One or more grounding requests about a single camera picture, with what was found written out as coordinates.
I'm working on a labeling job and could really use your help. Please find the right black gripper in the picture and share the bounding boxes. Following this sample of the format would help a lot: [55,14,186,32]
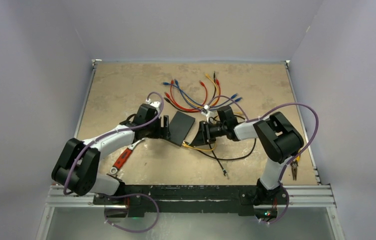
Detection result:
[191,120,227,146]

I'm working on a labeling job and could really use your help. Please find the black network switch box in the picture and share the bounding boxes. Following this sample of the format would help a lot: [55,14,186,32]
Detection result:
[168,111,196,147]

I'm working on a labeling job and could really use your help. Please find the yellow ethernet cable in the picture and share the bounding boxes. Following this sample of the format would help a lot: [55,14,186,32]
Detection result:
[182,114,245,153]

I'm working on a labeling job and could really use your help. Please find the red ethernet cable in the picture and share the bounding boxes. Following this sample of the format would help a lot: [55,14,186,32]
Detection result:
[163,78,222,113]
[169,79,208,114]

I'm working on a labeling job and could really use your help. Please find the long black ethernet cable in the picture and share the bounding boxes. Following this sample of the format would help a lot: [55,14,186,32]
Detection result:
[207,114,258,178]

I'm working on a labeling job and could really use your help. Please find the orange ethernet cable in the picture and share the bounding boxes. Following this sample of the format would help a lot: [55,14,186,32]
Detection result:
[176,73,222,110]

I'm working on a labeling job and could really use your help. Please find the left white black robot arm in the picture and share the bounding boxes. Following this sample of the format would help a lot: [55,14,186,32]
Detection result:
[51,101,169,205]

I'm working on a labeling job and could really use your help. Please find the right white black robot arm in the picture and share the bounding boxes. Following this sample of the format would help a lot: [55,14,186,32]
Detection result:
[189,105,304,204]

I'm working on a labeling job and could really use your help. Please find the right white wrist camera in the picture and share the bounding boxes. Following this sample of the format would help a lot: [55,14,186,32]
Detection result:
[200,105,212,121]

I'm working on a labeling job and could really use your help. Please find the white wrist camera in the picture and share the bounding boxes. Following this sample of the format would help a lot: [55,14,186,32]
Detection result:
[200,105,212,121]
[145,98,162,110]

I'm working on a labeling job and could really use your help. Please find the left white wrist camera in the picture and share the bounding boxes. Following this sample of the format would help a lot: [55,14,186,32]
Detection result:
[145,98,162,110]

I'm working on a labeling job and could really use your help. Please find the red handled adjustable wrench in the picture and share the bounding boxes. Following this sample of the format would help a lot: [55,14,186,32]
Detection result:
[109,138,145,175]

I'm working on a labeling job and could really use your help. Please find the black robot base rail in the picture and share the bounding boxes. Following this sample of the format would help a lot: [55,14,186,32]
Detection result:
[93,185,289,218]

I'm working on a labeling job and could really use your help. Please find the yellow handled pliers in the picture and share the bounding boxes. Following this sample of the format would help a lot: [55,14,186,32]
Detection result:
[290,155,301,181]

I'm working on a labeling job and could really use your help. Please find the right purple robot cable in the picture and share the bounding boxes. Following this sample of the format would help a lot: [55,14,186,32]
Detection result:
[207,95,320,226]

